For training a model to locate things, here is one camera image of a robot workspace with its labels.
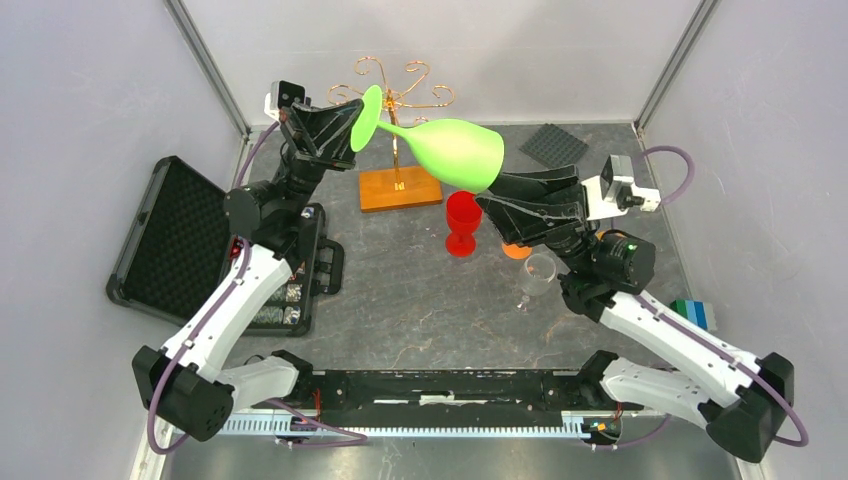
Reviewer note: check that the green blue brick stack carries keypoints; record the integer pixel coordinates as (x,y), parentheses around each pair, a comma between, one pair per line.
(699,313)

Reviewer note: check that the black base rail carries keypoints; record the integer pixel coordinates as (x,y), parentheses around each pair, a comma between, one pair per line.
(437,404)

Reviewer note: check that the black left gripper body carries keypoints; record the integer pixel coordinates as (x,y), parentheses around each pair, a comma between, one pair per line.
(303,173)

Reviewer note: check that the green wine glass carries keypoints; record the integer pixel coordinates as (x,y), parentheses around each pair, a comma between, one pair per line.
(454,151)

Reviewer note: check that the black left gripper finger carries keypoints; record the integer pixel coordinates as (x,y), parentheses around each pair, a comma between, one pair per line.
(331,150)
(323,124)

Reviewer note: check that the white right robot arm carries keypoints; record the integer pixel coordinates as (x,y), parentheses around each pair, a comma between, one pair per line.
(739,399)

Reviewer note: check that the dark grey building plate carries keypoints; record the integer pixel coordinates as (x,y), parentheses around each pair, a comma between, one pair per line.
(553,147)

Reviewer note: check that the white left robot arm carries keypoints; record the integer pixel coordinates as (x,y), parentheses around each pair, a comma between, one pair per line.
(184,384)

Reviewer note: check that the orange wine glass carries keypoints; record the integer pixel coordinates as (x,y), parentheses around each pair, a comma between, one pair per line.
(517,252)

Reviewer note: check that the red wine glass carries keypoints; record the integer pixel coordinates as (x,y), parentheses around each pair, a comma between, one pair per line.
(463,217)

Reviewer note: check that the black poker chip case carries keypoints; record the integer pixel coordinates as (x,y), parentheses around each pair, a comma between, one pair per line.
(179,249)

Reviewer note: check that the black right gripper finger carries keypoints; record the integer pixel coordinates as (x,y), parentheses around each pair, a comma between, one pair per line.
(527,223)
(533,185)

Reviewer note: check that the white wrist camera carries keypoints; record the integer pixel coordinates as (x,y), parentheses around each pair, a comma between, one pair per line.
(284,94)
(613,192)

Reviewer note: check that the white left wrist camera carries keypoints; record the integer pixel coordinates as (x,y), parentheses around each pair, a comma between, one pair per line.
(284,94)

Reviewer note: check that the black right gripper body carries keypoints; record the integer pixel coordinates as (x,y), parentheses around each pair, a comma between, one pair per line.
(571,243)

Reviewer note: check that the gold wire glass rack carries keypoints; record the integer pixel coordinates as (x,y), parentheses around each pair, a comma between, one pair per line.
(400,187)

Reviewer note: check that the clear wine glass back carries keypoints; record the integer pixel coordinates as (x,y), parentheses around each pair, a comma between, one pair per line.
(535,278)

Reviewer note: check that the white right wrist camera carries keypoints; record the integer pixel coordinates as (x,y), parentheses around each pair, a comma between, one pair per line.
(613,192)

